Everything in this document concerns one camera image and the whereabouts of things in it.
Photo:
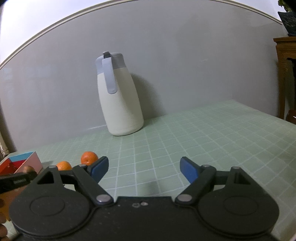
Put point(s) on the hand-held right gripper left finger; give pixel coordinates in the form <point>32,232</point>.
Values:
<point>100,167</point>

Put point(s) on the wooden cabinet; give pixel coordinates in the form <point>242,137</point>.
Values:
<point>283,69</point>

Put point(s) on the green checked tablecloth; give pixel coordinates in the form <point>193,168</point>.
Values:
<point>185,139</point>

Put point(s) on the dark plant pot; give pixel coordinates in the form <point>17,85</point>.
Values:
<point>288,22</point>

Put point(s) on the white thermos jug blue lid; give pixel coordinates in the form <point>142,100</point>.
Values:
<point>120,104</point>

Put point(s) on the orange tangerine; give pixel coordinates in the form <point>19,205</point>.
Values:
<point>89,157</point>
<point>63,165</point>

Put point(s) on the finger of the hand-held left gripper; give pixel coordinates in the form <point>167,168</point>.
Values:
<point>13,182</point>

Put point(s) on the colourful cardboard box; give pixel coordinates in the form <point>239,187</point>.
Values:
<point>25,160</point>

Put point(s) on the person's left hand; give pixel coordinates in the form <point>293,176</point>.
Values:
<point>2,231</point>

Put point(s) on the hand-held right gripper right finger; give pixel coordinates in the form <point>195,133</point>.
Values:
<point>188,168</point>

